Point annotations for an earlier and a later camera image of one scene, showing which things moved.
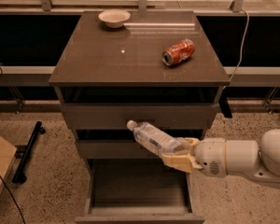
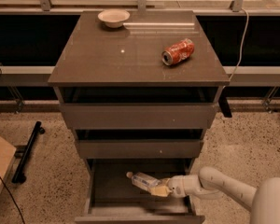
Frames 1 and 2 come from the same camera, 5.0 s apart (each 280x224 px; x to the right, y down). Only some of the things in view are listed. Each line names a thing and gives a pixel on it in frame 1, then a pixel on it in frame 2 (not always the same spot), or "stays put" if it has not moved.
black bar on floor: (19, 176) stays put
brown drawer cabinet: (154, 67) stays put
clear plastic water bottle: (155, 138) → (143, 180)
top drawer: (153, 115) stays put
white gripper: (210, 154) → (179, 186)
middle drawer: (124, 144) stays put
